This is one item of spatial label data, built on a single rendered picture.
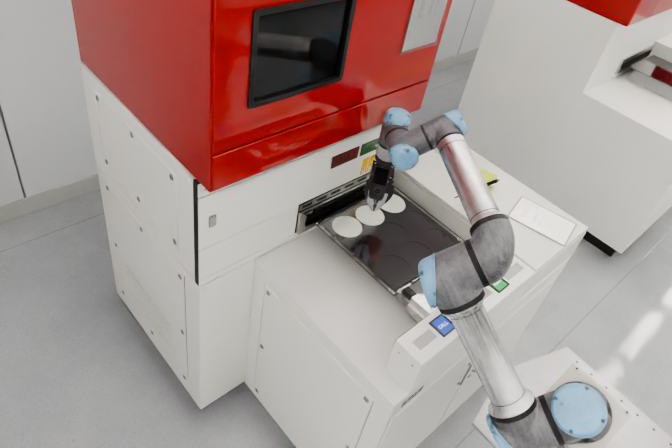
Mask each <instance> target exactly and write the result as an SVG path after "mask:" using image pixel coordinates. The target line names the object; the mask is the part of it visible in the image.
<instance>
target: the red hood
mask: <svg viewBox="0 0 672 448"><path fill-rule="evenodd" d="M452 1H453V0H71V3H72V9H73V16H74V22H75V28H76V34H77V41H78V47H79V53H80V59H81V61H82V62H83V63H84V64H85V65H86V66H87V67H88V68H89V69H90V71H91V72H92V73H93V74H94V75H95V76H96V77H97V78H98V79H99V80H100V81H101V82H102V83H103V84H104V85H105V86H106V87H107V88H108V89H109V90H110V91H111V92H112V93H113V94H114V95H115V96H116V97H117V98H118V99H119V100H120V101H121V102H122V103H123V104H124V105H125V106H126V107H127V108H128V110H129V111H130V112H131V113H132V114H133V115H134V116H135V117H136V118H137V119H138V120H139V121H140V122H141V123H142V124H143V125H144V126H145V127H146V128H147V129H148V130H149V131H150V132H151V133H152V134H153V135H154V136H155V137H156V138H157V139H158V140H159V141H160V142H161V143H162V144H163V145H164V146H165V147H166V149H167V150H168V151H169V152H170V153H171V154H172V155H173V156H174V157H175V158H176V159H177V160H178V161H179V162H180V163H181V164H182V165H183V166H184V167H185V168H186V169H187V170H188V171H189V172H190V173H191V174H192V175H193V176H194V177H195V178H196V179H197V180H198V181H199V182H200V183H201V184H202V185H203V186H204V188H205V189H206V190H207V191H208V192H210V193H211V192H213V191H216V190H218V189H221V188H223V187H226V186H228V185H231V184H233V183H236V182H238V181H241V180H243V179H246V178H248V177H251V176H253V175H256V174H259V173H261V172H264V171H266V170H269V169H271V168H274V167H276V166H279V165H281V164H284V163H286V162H289V161H291V160H294V159H296V158H299V157H301V156H304V155H306V154H309V153H311V152H314V151H316V150H319V149H321V148H324V147H326V146H329V145H331V144H334V143H336V142H339V141H341V140H344V139H346V138H349V137H351V136H354V135H356V134H359V133H361V132H364V131H366V130H369V129H371V128H374V127H376V126H379V125H381V124H382V123H383V119H384V116H385V113H386V111H387V110H388V109H390V108H394V107H396V108H402V109H404V110H406V111H408V112H409V113H411V112H414V111H416V110H419V109H420V108H421V105H422V102H423V99H424V95H425V92H426V88H427V85H428V82H429V78H430V75H431V72H432V68H433V65H434V61H435V58H436V55H437V51H438V48H439V45H440V41H441V38H442V34H443V31H444V28H445V24H446V21H447V18H448V14H449V11H450V7H451V4H452Z"/></svg>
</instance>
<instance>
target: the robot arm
mask: <svg viewBox="0 0 672 448"><path fill-rule="evenodd" d="M410 119H411V116H410V114H409V112H408V111H406V110H404V109H402V108H396V107H394V108H390V109H388V110H387V111H386V113H385V116H384V119H383V123H382V127H381V131H380V135H379V140H378V144H375V147H377V148H376V154H375V160H376V161H375V160H373V164H372V168H371V172H370V176H369V178H370V179H369V180H366V184H365V187H364V194H365V197H366V200H367V204H368V206H369V208H370V209H371V211H374V212H375V211H377V210H378V209H380V208H381V207H382V206H383V205H384V204H386V203H387V202H388V201H389V200H390V199H391V197H392V195H393V190H394V187H395V186H393V185H392V184H393V183H394V180H393V178H394V171H395V168H397V169H399V170H403V171H405V170H410V169H412V168H414V167H415V165H416V164H417V163H418V161H419V156H421V155H423V154H425V153H427V152H429V151H431V150H433V149H436V148H437V149H438V151H439V154H440V156H441V158H442V161H443V163H444V165H445V167H446V170H447V172H448V174H449V176H450V179H451V181H452V183H453V185H454V188H455V190H456V192H457V194H458V197H459V199H460V201H461V203H462V206H463V208H464V210H465V212H466V215H467V217H468V219H469V221H470V224H471V226H470V228H469V232H470V234H471V237H472V238H470V239H468V240H466V241H463V242H461V243H458V244H456V245H454V246H451V247H449V248H447V249H444V250H442V251H439V252H437V253H433V254H432V255H430V256H428V257H426V258H424V259H422V260H421V261H420V262H419V265H418V272H419V277H420V281H421V285H422V289H423V292H424V295H425V298H426V300H427V303H428V304H429V307H430V308H436V307H438V309H439V311H440V313H441V314H442V315H444V316H447V317H449V318H450V319H451V321H452V323H453V325H454V327H455V329H456V331H457V334H458V336H459V338H460V340H461V342H462V344H463V346H464V348H465V350H466V352H467V354H468V356H469V358H470V360H471V362H472V364H473V366H474V369H475V371H476V373H477V375H478V377H479V379H480V381H481V383H482V385H483V387H484V389H485V391H486V393H487V395H488V397H489V399H490V402H489V405H488V412H489V413H488V414H487V415H486V421H487V424H488V427H489V429H490V432H491V433H492V435H493V438H494V440H495V441H496V443H497V445H498V446H499V448H556V447H559V446H561V445H564V444H568V443H571V442H576V443H582V444H589V443H594V442H597V441H599V440H601V439H602V438H603V437H604V436H605V435H606V434H607V433H608V432H609V430H610V428H611V425H612V419H613V415H612V409H611V406H610V403H609V401H608V400H607V398H606V397H605V395H604V394H603V393H602V392H601V391H600V390H599V389H597V388H596V387H594V386H593V385H591V384H588V383H585V382H581V381H571V382H567V383H564V384H562V385H561V386H559V387H558V388H557V389H556V390H554V391H551V392H548V393H546V394H543V395H540V396H537V397H535V396H534V394H533V392H532V391H531V390H530V389H528V388H524V387H523V386H522V383H521V381H520V379H519V377H518V375H517V373H516V371H515V369H514V367H513V365H512V363H511V360H510V358H509V356H508V354H507V352H506V350H505V348H504V346H503V344H502V342H501V340H500V338H499V335H498V333H497V331H496V329H495V327H494V325H493V323H492V321H491V319H490V317H489V315H488V313H487V310H486V308H485V306H484V304H483V301H484V299H485V296H486V294H485V291H484V289H483V288H485V287H487V286H489V285H492V284H494V283H496V282H498V281H499V280H501V279H502V278H503V277H504V276H505V275H506V273H507V272H508V270H509V268H510V266H511V264H512V261H513V257H514V252H515V236H514V231H513V227H512V225H511V222H510V220H509V218H508V216H507V215H506V214H505V213H501V212H500V210H499V208H498V206H497V204H496V202H495V200H494V198H493V196H492V194H491V192H490V190H489V188H488V186H487V184H486V182H485V179H484V177H483V175H482V173H481V171H480V169H479V167H478V165H477V163H476V161H475V159H474V157H473V155H472V153H471V151H470V149H469V147H468V145H467V143H466V141H465V139H464V137H463V136H464V135H465V134H467V133H468V129H467V126H466V124H465V122H464V120H463V118H462V116H461V114H460V112H459V111H458V110H452V111H450V112H447V113H445V114H441V116H439V117H437V118H434V119H432V120H430V121H428V122H426V123H424V124H422V125H420V126H418V127H416V128H414V129H412V130H410V131H409V129H408V128H409V125H410ZM375 163H376V164H375ZM391 166H393V168H392V167H391ZM375 200H377V204H376V205H375V206H374V202H375Z"/></svg>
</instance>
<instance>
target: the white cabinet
mask: <svg viewBox="0 0 672 448"><path fill-rule="evenodd" d="M569 259H570V257H569V258H568V259H567V260H566V261H564V262H563V263H562V264H561V265H560V266H559V267H557V268H556V269H555V270H554V271H553V272H552V273H550V274H549V275H548V276H547V277H546V278H544V279H543V280H542V281H541V282H540V283H539V284H537V285H536V286H535V287H534V288H533V289H531V290H530V291H529V292H528V293H527V294H526V295H524V296H523V297H522V298H521V299H520V300H519V302H517V303H516V304H515V305H514V306H513V307H511V308H510V309H509V310H508V311H507V312H506V313H504V314H503V315H502V316H501V317H500V318H498V319H497V320H496V321H495V322H494V323H493V325H494V327H495V329H496V331H497V333H498V335H499V338H500V340H501V342H502V344H503V346H504V348H505V350H506V352H507V354H508V355H509V354H510V352H511V351H512V349H513V347H514V346H515V344H516V343H517V341H518V339H519V338H520V336H521V335H522V333H523V332H524V330H525V328H526V327H527V325H528V324H529V322H530V321H531V319H532V317H533V316H534V314H535V313H536V311H537V309H538V308H539V306H540V305H541V303H542V302H543V300H544V298H545V297H546V295H547V294H548V292H549V291H550V289H551V287H552V286H553V284H554V283H555V281H556V279H557V278H558V276H559V275H560V273H561V272H562V270H563V268H564V267H565V265H566V264H567V262H568V261H569ZM245 383H246V384H247V386H248V387H249V388H250V390H251V391H252V392H253V393H254V395H255V396H256V397H257V398H258V400H259V401H260V402H261V403H262V405H263V406H264V407H265V408H266V410H267V411H268V412H269V414H270V415H271V416H272V417H273V419H274V420H275V421H276V422H277V424H278V425H279V426H280V427H281V429H282V430H283V431H284V433H285V434H286V435H287V436H288V438H289V439H290V440H291V441H292V443H293V444H294V445H295V446H296V448H416V447H417V446H418V445H419V444H420V443H421V442H422V441H423V440H424V439H425V438H426V437H428V436H429V435H430V434H431V433H432V432H433V431H434V430H435V429H436V428H437V427H438V426H439V425H440V424H441V423H442V422H443V421H444V420H446V419H447V418H448V417H449V416H450V415H451V414H452V413H453V412H454V411H455V410H456V409H457V408H458V407H459V406H460V405H461V404H462V403H464V402H465V401H466V400H467V399H468V398H469V397H470V396H471V395H472V394H473V393H474V392H475V391H476V390H477V389H478V388H479V387H480V386H482V383H481V381H480V379H479V377H478V375H477V373H476V371H475V369H474V366H473V364H472V362H471V360H470V358H469V356H468V354H467V352H466V350H465V348H463V349H462V350H461V351H460V352H458V353H457V354H456V355H455V356H454V357H453V358H451V359H450V360H449V361H448V362H447V363H445V364H444V365H443V366H442V367H441V368H440V369H438V370H437V371H436V372H435V373H434V374H433V375H431V376H430V377H429V378H428V379H427V380H425V381H424V382H423V383H422V384H421V385H420V386H418V387H417V388H416V389H415V390H414V391H412V392H411V393H410V394H409V395H408V396H407V397H405V398H404V399H403V400H402V401H401V402H400V403H398V404H397V405H396V406H395V407H393V406H392V405H391V404H390V403H389V402H388V401H387V400H386V399H385V398H384V397H383V396H382V395H381V393H380V392H379V391H378V390H377V389H376V388H375V387H374V386H373V385H372V384H371V383H370V382H369V381H368V380H367V379H366V378H365V377H364V375H363V374H362V373H361V372H360V371H359V370H358V369H357V368H356V367H355V366H354V365H353V364H352V363H351V362H350V361H349V360H348V359H347V357H346V356H345V355H344V354H343V353H342V352H341V351H340V350H339V349H338V348H337V347H336V346H335V345H334V344H333V343H332V342H331V341H330V339H329V338H328V337H327V336H326V335H325V334H324V333H323V332H322V331H321V330H320V329H319V328H318V327H317V326H316V325H315V324H314V323H313V321H312V320H311V319H310V318H309V317H308V316H307V315H306V314H305V313H304V312H303V311H302V310H301V309H300V308H299V307H298V306H297V305H296V303H295V302H294V301H293V300H292V299H291V298H290V297H289V296H288V295H287V294H286V293H285V292H284V291H283V290H282V289H281V288H280V287H279V285H278V284H277V283H276V282H275V281H274V280H273V279H272V278H271V277H270V276H269V275H268V274H267V273H266V272H265V271H264V270H263V269H262V267H261V266H260V265H259V264H258V263H257V262H256V261H255V269H254V281H253V292H252V304H251V315H250V326H249V338H248V349H247V361H246V372H245Z"/></svg>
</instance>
